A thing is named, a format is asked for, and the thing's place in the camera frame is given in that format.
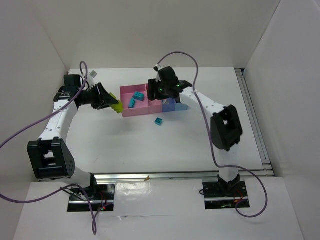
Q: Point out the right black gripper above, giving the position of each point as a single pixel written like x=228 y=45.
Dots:
x=154 y=90

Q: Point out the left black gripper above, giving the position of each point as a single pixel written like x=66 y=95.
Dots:
x=100 y=95

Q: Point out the teal curved lego brick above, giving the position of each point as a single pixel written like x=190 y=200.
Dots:
x=138 y=96

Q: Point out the long green lego brick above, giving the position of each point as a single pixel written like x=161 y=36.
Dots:
x=118 y=107

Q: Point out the teal long lego brick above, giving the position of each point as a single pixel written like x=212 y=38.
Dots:
x=131 y=104

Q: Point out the small teal square lego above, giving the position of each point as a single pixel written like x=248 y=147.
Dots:
x=158 y=121

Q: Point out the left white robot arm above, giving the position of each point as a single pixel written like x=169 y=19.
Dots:
x=49 y=155

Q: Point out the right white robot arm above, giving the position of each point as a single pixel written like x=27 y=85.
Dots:
x=222 y=122

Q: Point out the small pink container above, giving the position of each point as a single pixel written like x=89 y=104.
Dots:
x=154 y=107

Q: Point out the purple-blue container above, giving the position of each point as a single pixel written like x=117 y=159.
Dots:
x=169 y=107

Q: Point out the large pink container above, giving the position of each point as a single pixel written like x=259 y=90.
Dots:
x=126 y=93

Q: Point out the light blue container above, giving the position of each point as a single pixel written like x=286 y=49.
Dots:
x=181 y=107

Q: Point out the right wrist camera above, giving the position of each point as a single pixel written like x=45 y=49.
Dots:
x=157 y=68

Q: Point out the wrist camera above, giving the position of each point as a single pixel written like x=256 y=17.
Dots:
x=157 y=68
x=91 y=78

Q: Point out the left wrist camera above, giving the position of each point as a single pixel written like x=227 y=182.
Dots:
x=91 y=78

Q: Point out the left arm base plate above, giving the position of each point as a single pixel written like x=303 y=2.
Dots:
x=102 y=198

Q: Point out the aluminium front rail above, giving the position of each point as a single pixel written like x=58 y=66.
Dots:
x=156 y=176

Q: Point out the aluminium rail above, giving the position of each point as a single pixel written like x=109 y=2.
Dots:
x=266 y=164
x=156 y=176

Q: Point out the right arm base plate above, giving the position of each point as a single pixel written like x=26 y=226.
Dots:
x=216 y=199

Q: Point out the aluminium right rail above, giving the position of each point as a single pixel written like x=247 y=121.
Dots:
x=266 y=164

